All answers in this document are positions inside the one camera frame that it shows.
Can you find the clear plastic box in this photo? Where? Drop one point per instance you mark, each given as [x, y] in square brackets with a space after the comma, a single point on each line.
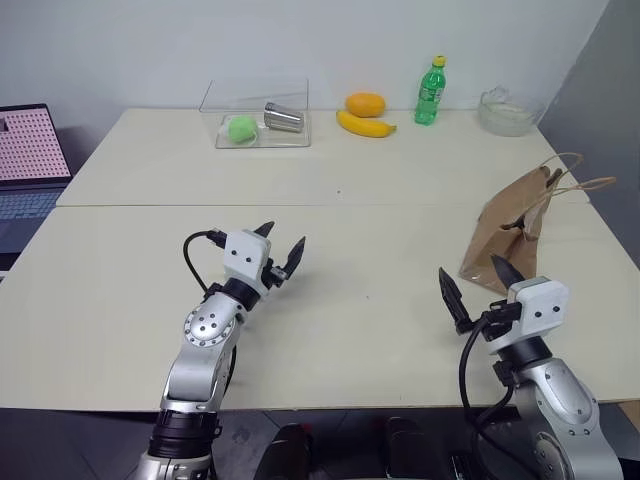
[260, 117]

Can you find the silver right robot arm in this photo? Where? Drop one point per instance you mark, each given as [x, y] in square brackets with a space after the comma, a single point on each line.
[560, 400]

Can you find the orange fruit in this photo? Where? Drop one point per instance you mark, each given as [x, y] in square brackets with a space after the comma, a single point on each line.
[366, 104]

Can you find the open laptop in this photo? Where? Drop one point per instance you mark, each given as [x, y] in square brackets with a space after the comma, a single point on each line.
[30, 165]

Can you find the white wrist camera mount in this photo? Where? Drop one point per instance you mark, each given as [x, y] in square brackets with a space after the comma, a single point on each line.
[542, 306]
[244, 256]

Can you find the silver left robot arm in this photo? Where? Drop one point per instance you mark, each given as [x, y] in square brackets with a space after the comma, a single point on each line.
[200, 360]

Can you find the green plastic soda bottle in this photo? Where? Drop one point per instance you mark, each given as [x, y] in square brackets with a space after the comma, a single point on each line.
[429, 97]

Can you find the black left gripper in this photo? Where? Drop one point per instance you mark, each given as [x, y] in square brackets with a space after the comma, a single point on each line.
[272, 274]

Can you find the brown paper bag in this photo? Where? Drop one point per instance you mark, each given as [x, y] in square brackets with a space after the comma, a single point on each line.
[510, 235]

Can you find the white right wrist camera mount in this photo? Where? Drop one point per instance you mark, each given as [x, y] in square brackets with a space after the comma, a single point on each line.
[542, 306]

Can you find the yellow banana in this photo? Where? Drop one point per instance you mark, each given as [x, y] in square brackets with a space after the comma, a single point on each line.
[362, 125]

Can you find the shiny metal cup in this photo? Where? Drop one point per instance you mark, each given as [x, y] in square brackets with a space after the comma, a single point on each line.
[283, 118]

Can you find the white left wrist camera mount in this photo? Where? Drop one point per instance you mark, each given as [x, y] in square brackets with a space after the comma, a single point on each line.
[244, 256]

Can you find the green ball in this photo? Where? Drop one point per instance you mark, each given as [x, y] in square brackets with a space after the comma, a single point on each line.
[242, 130]

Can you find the clear glass bowl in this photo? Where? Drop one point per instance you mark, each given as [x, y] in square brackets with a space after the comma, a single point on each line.
[505, 116]

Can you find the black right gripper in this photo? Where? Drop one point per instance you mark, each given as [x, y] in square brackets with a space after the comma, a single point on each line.
[500, 314]

